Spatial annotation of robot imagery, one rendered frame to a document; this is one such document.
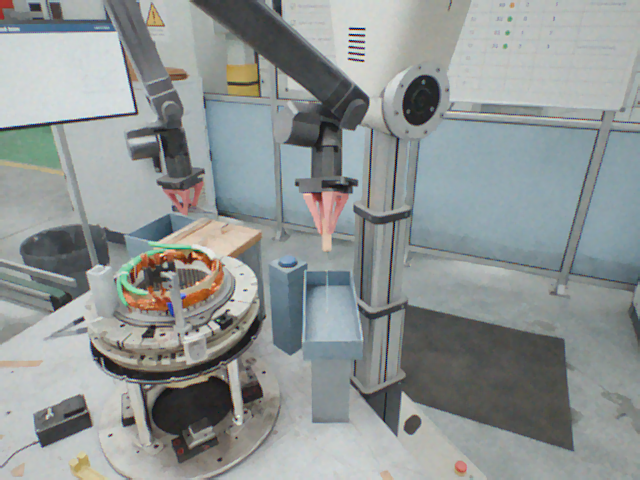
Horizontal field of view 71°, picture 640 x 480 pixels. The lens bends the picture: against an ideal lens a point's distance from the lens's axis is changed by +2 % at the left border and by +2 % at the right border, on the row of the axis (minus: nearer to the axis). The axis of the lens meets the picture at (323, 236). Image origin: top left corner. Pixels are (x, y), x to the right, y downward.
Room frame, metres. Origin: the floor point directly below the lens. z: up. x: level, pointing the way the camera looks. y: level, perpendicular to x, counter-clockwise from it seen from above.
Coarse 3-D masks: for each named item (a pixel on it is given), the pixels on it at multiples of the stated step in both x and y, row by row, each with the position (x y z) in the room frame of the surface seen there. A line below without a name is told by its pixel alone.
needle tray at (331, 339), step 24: (312, 288) 0.86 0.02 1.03; (336, 288) 0.86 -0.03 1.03; (312, 312) 0.77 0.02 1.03; (336, 312) 0.77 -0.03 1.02; (312, 336) 0.69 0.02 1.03; (336, 336) 0.69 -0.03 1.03; (360, 336) 0.65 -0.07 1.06; (312, 360) 0.63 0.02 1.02; (336, 360) 0.70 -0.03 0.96; (312, 384) 0.70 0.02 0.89; (336, 384) 0.70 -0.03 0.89; (312, 408) 0.70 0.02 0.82; (336, 408) 0.70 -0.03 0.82
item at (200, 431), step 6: (198, 420) 0.66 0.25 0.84; (204, 420) 0.66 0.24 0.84; (192, 426) 0.64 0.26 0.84; (198, 426) 0.64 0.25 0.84; (204, 426) 0.64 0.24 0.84; (210, 426) 0.64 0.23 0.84; (186, 432) 0.64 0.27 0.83; (192, 432) 0.63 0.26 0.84; (198, 432) 0.63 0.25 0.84; (204, 432) 0.64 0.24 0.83; (210, 432) 0.64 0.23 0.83; (186, 438) 0.62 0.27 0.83; (192, 438) 0.62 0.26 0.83; (198, 438) 0.62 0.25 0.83; (204, 438) 0.63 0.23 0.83; (210, 438) 0.63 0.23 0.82; (192, 444) 0.61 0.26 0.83; (198, 444) 0.62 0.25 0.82
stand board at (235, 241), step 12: (204, 228) 1.10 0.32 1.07; (216, 228) 1.10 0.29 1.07; (240, 228) 1.10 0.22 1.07; (252, 228) 1.10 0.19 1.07; (168, 240) 1.03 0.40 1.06; (180, 240) 1.03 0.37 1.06; (192, 240) 1.03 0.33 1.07; (216, 240) 1.03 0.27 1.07; (228, 240) 1.03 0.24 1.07; (240, 240) 1.03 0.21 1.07; (252, 240) 1.04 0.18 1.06; (216, 252) 0.96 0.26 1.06; (228, 252) 0.96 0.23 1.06; (240, 252) 0.99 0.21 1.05
